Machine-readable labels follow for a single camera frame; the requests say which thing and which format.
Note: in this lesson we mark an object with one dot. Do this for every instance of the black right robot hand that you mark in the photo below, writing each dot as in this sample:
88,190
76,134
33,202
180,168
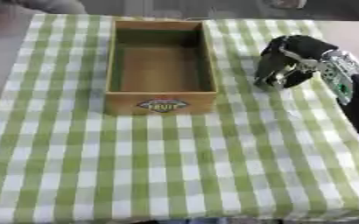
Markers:
300,48

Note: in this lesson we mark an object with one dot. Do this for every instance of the tan cardboard box green inside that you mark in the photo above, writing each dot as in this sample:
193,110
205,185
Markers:
159,105

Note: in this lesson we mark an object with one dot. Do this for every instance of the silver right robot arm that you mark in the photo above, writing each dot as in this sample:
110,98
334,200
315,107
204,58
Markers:
352,87

